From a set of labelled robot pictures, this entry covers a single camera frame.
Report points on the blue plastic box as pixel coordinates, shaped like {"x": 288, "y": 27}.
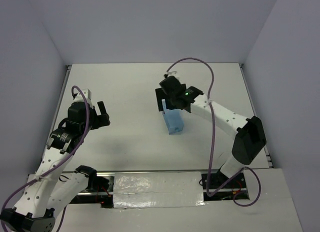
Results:
{"x": 172, "y": 119}

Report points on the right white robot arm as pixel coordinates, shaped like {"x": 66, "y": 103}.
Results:
{"x": 247, "y": 133}

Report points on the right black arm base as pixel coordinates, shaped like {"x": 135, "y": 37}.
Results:
{"x": 227, "y": 193}

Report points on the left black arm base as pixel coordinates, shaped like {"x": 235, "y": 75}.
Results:
{"x": 100, "y": 193}

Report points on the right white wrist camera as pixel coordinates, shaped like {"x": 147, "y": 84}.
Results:
{"x": 170, "y": 73}

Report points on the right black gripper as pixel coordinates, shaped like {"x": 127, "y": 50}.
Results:
{"x": 168, "y": 102}

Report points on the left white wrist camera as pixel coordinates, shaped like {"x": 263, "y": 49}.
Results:
{"x": 87, "y": 93}

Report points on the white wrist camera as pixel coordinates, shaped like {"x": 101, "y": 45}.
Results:
{"x": 170, "y": 73}
{"x": 87, "y": 93}

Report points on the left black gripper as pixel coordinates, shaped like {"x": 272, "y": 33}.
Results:
{"x": 100, "y": 118}

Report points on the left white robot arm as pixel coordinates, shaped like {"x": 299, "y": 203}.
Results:
{"x": 41, "y": 202}

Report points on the silver tape patch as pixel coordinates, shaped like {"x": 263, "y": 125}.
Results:
{"x": 157, "y": 190}

